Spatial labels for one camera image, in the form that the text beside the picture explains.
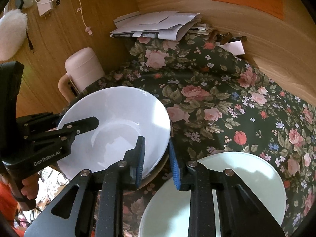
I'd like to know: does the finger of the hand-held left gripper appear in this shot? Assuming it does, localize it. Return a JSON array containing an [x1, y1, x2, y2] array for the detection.
[[37, 113, 62, 132], [55, 117, 100, 142]]

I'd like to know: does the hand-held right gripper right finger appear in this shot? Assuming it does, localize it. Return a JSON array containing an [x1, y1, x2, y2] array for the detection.
[[168, 138, 293, 237]]

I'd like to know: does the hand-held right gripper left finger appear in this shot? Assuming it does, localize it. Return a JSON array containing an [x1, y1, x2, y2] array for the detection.
[[25, 136, 147, 237]]

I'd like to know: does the purple plate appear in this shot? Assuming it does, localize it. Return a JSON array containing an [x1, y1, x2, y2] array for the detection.
[[138, 150, 171, 190]]

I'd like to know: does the white deep plate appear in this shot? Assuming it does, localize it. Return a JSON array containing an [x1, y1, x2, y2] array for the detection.
[[57, 86, 171, 181]]

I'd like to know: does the light green plate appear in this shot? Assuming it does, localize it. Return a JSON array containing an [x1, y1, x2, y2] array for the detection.
[[139, 151, 287, 237]]

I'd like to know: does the person's left forearm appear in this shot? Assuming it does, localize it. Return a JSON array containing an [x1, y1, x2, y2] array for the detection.
[[0, 181, 19, 218]]

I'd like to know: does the person's left hand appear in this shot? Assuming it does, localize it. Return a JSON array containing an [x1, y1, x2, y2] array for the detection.
[[20, 171, 40, 201]]

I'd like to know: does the pink mug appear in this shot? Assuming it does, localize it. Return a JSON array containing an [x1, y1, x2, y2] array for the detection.
[[58, 47, 105, 103]]

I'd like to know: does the dark floral tablecloth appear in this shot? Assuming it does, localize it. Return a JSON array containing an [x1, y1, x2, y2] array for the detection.
[[59, 31, 316, 237]]

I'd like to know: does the white fluffy pompom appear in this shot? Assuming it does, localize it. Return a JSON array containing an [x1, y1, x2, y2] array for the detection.
[[0, 8, 28, 61]]

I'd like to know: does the stack of white papers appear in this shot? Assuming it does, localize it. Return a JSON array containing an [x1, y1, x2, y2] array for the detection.
[[110, 11, 201, 41]]

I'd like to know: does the clipped white paper note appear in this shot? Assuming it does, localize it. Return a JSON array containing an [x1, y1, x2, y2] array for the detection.
[[217, 32, 248, 56]]

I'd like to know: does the orange sticky note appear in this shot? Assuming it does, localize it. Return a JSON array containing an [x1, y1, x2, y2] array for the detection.
[[208, 0, 284, 20]]

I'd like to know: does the thin white cord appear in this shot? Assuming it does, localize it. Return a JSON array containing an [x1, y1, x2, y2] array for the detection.
[[73, 0, 93, 35]]

